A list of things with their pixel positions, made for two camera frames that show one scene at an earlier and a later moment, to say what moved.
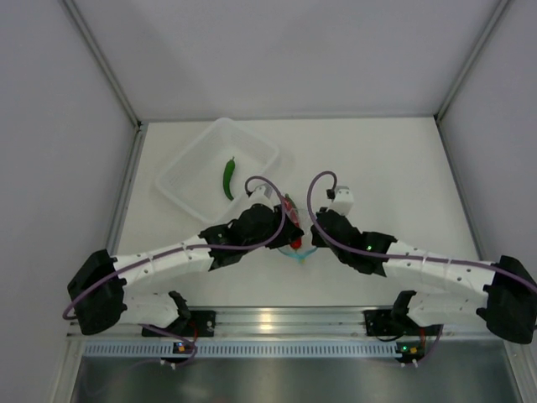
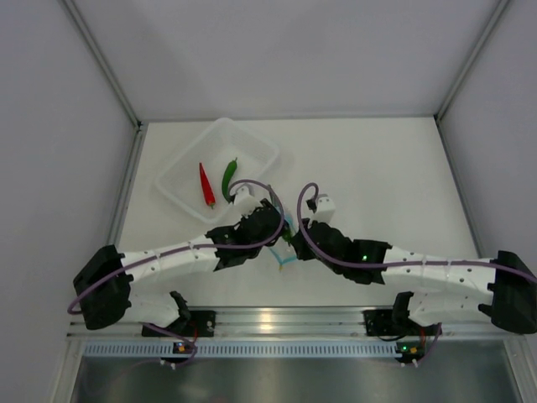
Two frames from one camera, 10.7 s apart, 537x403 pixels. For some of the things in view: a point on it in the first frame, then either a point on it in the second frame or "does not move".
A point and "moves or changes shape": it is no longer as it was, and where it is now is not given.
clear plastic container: [210, 175] does not move
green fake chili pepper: [228, 171] does not move
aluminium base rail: [301, 321] does not move
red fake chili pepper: [294, 215] → [207, 187]
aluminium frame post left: [139, 125] does not move
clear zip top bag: [305, 219] moves or changes shape
